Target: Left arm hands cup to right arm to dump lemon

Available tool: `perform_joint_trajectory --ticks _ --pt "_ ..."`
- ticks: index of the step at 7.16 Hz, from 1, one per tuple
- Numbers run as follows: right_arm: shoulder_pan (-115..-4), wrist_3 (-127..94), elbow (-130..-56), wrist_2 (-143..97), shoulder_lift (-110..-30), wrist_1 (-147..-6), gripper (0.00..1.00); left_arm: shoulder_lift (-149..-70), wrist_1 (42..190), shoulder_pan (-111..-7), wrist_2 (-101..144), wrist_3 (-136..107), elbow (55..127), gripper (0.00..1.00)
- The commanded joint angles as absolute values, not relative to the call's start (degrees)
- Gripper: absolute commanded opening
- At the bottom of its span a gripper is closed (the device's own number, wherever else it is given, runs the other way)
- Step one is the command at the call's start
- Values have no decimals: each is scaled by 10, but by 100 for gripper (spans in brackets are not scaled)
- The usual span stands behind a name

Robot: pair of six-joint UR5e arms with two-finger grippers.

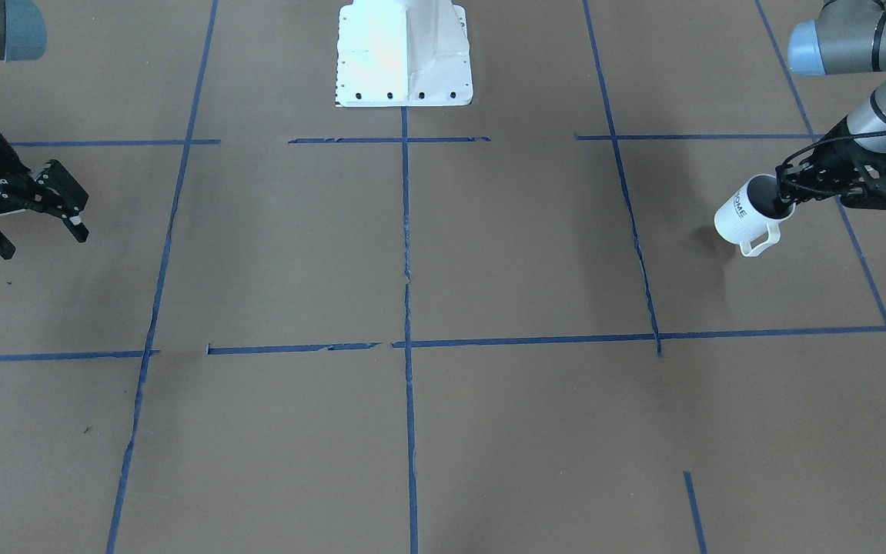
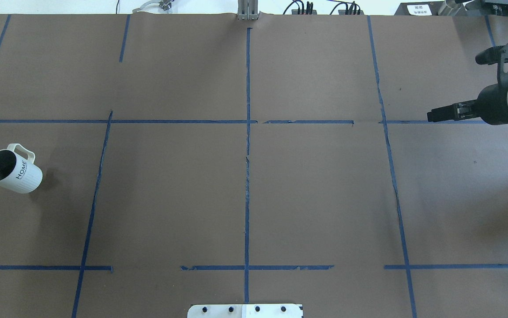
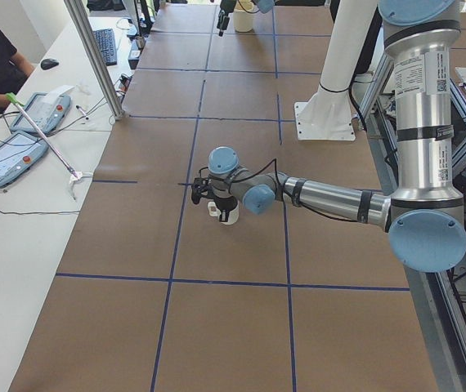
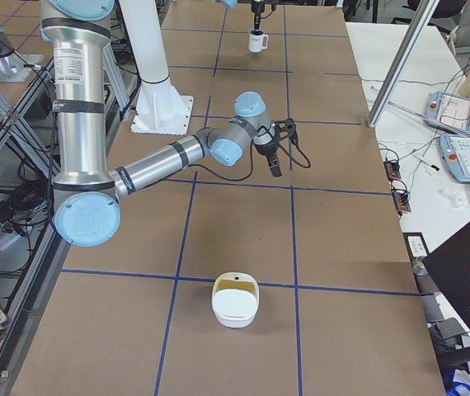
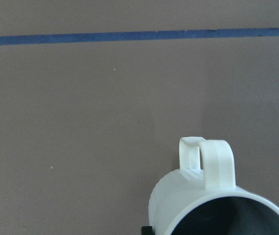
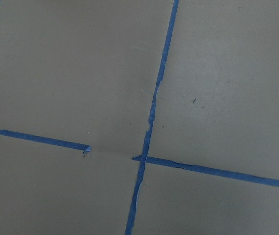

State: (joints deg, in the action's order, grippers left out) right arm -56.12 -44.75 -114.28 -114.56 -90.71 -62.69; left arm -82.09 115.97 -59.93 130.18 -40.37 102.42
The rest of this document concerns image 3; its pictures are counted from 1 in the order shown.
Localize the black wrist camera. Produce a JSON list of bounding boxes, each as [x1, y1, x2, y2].
[[190, 177, 214, 205]]

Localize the white ribbed mug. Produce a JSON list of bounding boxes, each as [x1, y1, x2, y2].
[[207, 201, 240, 225]]

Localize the teach pendant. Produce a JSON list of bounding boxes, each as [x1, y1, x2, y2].
[[0, 131, 48, 188], [9, 92, 71, 135]]

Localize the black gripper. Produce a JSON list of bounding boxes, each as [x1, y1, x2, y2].
[[217, 0, 236, 37], [212, 185, 239, 223]]

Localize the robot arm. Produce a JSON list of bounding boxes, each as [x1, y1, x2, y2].
[[217, 0, 275, 37], [191, 1, 466, 273]]

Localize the aluminium frame post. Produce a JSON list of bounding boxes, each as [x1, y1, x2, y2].
[[64, 0, 124, 121]]

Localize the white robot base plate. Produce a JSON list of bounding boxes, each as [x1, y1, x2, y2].
[[294, 0, 378, 141]]

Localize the grabber stick tool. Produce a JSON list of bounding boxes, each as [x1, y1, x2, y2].
[[6, 92, 93, 201]]

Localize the black keyboard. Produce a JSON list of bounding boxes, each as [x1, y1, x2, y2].
[[92, 29, 118, 66]]

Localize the black computer mouse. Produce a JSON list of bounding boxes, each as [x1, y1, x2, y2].
[[40, 58, 60, 70]]

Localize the teach pendant near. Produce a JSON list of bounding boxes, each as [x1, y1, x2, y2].
[[0, 131, 48, 188]]

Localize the teach pendant far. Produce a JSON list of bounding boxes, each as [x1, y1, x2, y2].
[[9, 92, 71, 135]]

